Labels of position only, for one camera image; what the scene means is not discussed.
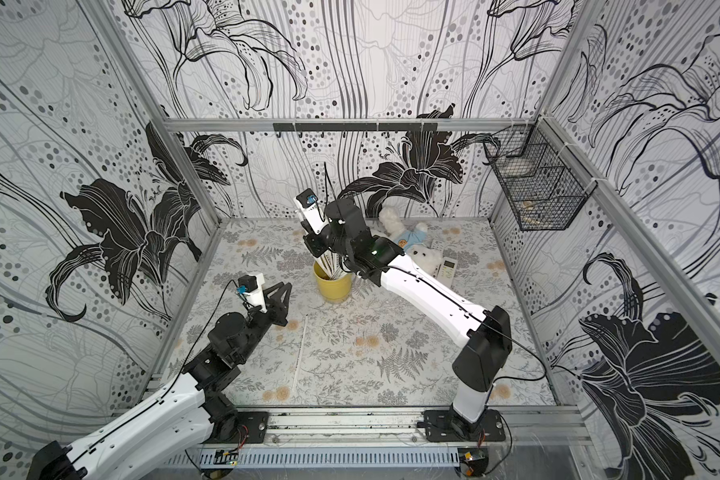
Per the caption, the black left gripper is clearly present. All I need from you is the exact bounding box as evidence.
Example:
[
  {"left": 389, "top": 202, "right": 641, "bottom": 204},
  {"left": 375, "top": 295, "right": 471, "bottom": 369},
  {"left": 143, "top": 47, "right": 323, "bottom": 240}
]
[{"left": 233, "top": 282, "right": 294, "bottom": 363}]

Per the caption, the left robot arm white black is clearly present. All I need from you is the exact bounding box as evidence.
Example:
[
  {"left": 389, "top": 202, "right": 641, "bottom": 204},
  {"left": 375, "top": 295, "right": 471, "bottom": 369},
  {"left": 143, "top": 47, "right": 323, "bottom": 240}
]
[{"left": 26, "top": 274, "right": 292, "bottom": 479}]

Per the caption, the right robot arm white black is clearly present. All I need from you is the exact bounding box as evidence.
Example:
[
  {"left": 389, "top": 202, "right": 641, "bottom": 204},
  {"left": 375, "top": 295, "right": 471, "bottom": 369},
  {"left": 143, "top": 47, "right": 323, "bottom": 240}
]
[{"left": 294, "top": 189, "right": 512, "bottom": 426}]

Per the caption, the bundle of wrapped straws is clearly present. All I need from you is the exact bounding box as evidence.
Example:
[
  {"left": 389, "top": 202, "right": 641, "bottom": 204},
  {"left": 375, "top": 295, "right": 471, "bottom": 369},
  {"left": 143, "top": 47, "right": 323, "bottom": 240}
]
[{"left": 316, "top": 250, "right": 349, "bottom": 280}]

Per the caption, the yellow metal cup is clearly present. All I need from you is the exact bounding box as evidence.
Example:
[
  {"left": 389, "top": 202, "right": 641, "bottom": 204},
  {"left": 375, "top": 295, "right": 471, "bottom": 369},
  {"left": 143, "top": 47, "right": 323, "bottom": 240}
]
[{"left": 313, "top": 261, "right": 353, "bottom": 303}]

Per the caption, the white plush bunny toy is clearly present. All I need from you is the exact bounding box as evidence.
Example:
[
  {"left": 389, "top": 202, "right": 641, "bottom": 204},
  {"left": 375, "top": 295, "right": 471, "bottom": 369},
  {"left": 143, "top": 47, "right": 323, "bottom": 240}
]
[{"left": 378, "top": 207, "right": 443, "bottom": 276}]

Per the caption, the white remote control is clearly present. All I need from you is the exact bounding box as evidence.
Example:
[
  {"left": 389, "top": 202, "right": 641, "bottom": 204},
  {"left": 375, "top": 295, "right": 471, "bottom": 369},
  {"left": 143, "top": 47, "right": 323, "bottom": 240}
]
[{"left": 436, "top": 258, "right": 457, "bottom": 284}]

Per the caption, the horizontal aluminium back bar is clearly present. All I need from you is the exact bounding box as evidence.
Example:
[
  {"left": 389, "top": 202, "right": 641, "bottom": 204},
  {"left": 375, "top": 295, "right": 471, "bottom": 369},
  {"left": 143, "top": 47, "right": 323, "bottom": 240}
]
[{"left": 163, "top": 118, "right": 534, "bottom": 133}]

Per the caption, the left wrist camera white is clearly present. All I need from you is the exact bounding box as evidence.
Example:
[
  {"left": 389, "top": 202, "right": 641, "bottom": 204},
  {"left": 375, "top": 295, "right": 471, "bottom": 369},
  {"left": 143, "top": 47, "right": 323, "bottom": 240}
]
[{"left": 237, "top": 272, "right": 267, "bottom": 313}]

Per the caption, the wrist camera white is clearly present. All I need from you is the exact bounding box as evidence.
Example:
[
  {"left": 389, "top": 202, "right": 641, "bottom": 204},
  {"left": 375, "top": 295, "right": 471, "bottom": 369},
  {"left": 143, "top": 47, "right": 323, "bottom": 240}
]
[
  {"left": 237, "top": 272, "right": 267, "bottom": 313},
  {"left": 294, "top": 188, "right": 327, "bottom": 234}
]

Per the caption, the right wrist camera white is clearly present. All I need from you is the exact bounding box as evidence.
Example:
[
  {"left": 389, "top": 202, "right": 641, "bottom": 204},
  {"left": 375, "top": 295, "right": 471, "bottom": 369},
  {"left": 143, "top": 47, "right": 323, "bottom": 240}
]
[{"left": 294, "top": 188, "right": 327, "bottom": 234}]

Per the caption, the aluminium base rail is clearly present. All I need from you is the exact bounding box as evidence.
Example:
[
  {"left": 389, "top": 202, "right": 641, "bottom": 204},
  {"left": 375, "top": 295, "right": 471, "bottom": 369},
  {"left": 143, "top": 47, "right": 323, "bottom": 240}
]
[{"left": 227, "top": 406, "right": 577, "bottom": 446}]

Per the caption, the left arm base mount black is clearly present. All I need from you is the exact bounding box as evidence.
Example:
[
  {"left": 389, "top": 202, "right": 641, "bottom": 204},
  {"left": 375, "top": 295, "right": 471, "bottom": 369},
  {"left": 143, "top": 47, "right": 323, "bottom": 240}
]
[{"left": 202, "top": 393, "right": 270, "bottom": 446}]

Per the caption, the white slotted cable duct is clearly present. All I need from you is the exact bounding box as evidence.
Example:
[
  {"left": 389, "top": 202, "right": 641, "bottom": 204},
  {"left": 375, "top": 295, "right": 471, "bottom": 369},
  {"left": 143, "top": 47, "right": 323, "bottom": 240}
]
[{"left": 196, "top": 447, "right": 459, "bottom": 469}]

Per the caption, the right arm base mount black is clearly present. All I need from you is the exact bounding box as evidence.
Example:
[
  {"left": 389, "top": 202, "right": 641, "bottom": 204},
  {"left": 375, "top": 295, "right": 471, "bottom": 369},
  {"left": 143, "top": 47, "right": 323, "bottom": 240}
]
[{"left": 416, "top": 408, "right": 506, "bottom": 443}]

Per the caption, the black wire basket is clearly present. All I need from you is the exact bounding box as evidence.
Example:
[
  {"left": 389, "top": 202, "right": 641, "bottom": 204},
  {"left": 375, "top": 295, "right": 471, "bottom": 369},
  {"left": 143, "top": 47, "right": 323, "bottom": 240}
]
[{"left": 482, "top": 119, "right": 591, "bottom": 231}]

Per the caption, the aluminium frame post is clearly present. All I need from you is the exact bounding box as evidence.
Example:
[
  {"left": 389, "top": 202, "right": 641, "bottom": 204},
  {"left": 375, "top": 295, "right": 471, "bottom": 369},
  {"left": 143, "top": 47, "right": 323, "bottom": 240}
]
[{"left": 80, "top": 1, "right": 222, "bottom": 230}]

